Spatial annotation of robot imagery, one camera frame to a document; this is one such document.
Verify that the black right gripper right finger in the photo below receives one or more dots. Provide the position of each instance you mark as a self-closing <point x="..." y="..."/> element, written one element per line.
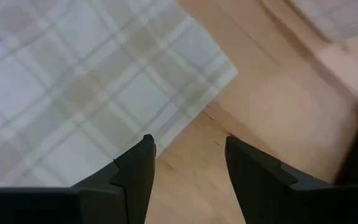
<point x="291" y="205"/>

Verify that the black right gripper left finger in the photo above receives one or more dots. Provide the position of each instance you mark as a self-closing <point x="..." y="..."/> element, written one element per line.
<point x="73" y="205"/>

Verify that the off-white towel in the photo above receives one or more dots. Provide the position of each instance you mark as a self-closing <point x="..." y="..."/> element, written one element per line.
<point x="89" y="77"/>

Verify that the white perforated plastic basket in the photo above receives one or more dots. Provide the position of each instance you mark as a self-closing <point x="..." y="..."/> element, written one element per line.
<point x="337" y="15"/>

